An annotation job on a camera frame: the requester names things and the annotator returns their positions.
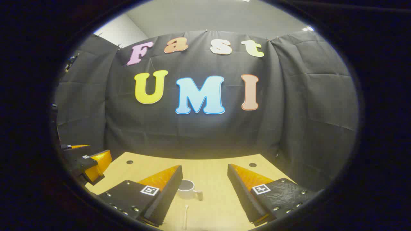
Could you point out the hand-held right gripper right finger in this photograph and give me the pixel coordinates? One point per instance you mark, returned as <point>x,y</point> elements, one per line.
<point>240,195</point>

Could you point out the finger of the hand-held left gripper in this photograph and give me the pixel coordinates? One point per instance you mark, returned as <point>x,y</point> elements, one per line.
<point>69,147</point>
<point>96,163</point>

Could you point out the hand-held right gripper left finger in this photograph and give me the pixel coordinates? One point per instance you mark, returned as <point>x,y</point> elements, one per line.
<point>167,199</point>

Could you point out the beige toothbrush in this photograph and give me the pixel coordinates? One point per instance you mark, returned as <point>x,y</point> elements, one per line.
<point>186,218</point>

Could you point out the light wooden desktop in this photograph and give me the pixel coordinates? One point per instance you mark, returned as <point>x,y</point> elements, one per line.
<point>208,173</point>

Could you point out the black backdrop cloth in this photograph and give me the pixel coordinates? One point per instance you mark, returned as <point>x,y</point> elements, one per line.
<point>289,112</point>

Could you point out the ceiling light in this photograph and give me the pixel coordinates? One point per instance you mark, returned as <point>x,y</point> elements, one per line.
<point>307,29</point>

